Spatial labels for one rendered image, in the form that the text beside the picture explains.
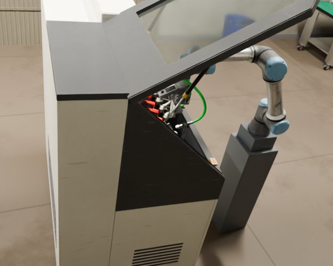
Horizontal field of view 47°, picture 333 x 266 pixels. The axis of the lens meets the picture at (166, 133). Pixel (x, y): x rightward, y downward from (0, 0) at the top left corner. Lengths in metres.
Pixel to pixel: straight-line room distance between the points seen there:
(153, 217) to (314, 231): 1.70
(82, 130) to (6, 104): 2.59
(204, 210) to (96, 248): 0.63
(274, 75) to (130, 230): 1.14
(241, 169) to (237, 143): 0.18
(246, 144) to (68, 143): 1.34
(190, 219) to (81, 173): 0.76
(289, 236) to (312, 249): 0.19
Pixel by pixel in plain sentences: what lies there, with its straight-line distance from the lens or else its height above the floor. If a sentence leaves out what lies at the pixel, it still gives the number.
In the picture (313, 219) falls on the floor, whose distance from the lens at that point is 3.54.
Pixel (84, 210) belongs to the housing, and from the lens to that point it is 1.96.
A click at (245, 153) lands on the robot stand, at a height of 0.79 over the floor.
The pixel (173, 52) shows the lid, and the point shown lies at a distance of 1.69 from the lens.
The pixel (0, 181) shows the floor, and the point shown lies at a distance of 3.31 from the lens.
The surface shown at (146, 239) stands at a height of 0.52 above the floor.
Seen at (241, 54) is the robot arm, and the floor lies 1.46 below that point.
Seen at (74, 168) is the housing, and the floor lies 1.11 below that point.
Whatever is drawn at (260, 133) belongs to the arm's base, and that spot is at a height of 0.92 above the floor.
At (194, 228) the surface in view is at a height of 0.55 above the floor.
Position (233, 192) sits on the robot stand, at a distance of 2.77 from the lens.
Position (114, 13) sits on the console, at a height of 1.55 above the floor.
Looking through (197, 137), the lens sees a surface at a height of 0.95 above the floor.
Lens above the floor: 2.31
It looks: 37 degrees down
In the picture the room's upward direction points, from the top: 11 degrees clockwise
